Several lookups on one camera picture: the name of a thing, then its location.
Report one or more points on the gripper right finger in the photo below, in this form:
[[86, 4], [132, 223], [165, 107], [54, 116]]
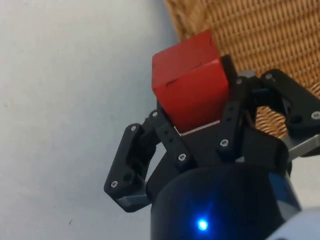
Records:
[[231, 117]]

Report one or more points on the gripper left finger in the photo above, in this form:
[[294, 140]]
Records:
[[120, 162]]

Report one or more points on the red cube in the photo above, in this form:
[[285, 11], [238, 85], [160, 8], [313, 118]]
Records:
[[190, 82]]

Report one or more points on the wicker basket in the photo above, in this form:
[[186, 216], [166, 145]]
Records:
[[262, 37]]

